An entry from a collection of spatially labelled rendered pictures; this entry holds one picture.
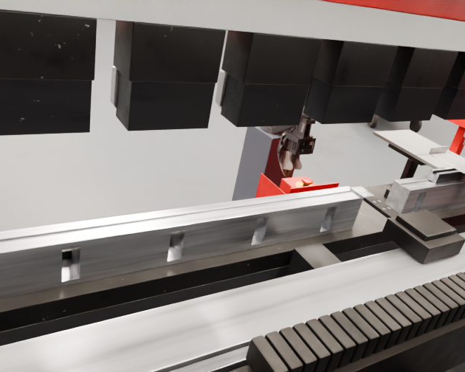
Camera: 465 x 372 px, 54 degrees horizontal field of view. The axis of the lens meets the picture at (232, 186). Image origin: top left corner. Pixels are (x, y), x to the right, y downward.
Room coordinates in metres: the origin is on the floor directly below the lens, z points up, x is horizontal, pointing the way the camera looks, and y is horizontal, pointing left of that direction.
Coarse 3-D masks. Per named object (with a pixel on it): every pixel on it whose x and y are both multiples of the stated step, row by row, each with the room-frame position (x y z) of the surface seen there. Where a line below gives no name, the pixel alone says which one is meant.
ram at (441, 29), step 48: (0, 0) 0.56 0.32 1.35; (48, 0) 0.59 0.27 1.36; (96, 0) 0.63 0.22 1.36; (144, 0) 0.66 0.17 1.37; (192, 0) 0.70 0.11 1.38; (240, 0) 0.75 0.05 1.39; (288, 0) 0.80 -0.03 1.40; (336, 0) 0.86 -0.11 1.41; (384, 0) 0.93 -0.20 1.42; (432, 0) 1.00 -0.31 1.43; (432, 48) 1.03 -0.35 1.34
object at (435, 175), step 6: (438, 168) 1.25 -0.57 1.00; (444, 168) 1.26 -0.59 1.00; (450, 168) 1.27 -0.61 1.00; (432, 174) 1.23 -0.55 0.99; (438, 174) 1.21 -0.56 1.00; (444, 174) 1.22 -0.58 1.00; (450, 174) 1.24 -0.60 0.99; (456, 174) 1.26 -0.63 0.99; (462, 174) 1.27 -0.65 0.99; (432, 180) 1.22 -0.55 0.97; (438, 180) 1.21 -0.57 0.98; (444, 180) 1.23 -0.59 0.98; (450, 180) 1.25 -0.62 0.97; (456, 180) 1.27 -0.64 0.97
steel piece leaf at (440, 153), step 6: (432, 150) 1.36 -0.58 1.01; (438, 150) 1.38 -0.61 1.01; (444, 150) 1.40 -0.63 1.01; (438, 156) 1.35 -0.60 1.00; (444, 156) 1.36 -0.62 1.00; (450, 156) 1.37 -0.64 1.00; (444, 162) 1.31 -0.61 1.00; (450, 162) 1.32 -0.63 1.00; (456, 162) 1.33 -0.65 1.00; (462, 162) 1.34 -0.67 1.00
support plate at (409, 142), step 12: (384, 132) 1.48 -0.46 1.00; (396, 132) 1.51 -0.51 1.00; (408, 132) 1.54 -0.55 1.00; (396, 144) 1.39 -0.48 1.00; (408, 144) 1.41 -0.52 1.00; (420, 144) 1.44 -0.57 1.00; (432, 144) 1.46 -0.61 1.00; (420, 156) 1.32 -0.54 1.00; (432, 156) 1.34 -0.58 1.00; (456, 156) 1.39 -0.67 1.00
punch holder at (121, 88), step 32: (128, 32) 0.67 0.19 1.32; (160, 32) 0.68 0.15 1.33; (192, 32) 0.71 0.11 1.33; (224, 32) 0.74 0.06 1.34; (128, 64) 0.66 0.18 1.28; (160, 64) 0.68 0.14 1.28; (192, 64) 0.71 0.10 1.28; (128, 96) 0.66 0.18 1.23; (160, 96) 0.69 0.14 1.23; (192, 96) 0.72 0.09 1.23; (128, 128) 0.66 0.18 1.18; (160, 128) 0.69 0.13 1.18; (192, 128) 0.72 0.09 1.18
